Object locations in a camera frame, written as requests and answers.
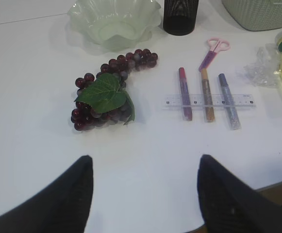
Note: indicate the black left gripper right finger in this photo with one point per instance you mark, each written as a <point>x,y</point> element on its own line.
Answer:
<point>228,205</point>

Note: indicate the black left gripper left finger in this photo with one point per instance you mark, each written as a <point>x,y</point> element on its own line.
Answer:
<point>61,207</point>

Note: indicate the red artificial grape bunch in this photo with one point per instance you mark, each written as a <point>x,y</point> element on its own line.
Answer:
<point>102,98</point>

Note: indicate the clear plastic sheet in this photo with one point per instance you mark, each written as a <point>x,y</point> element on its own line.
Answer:
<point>265,71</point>

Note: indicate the silver glitter glue pen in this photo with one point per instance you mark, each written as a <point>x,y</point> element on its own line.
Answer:
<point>231,111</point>

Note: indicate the gold glitter glue pen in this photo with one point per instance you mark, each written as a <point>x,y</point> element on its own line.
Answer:
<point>209,110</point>

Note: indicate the red glitter glue pen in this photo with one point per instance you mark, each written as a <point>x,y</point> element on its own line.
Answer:
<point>185,95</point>

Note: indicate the clear plastic ruler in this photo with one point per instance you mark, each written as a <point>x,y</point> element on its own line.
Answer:
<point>197,102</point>

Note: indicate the pale green wavy plate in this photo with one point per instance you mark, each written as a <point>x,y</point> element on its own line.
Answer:
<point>115,24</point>

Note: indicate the pale green plastic basket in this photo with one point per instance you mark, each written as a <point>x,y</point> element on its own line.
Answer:
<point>255,15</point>

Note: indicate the black mesh pen holder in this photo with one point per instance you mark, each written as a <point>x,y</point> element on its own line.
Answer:
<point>180,16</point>

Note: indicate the pink purple scissors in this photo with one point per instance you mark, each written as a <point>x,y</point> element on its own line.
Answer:
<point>216,45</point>

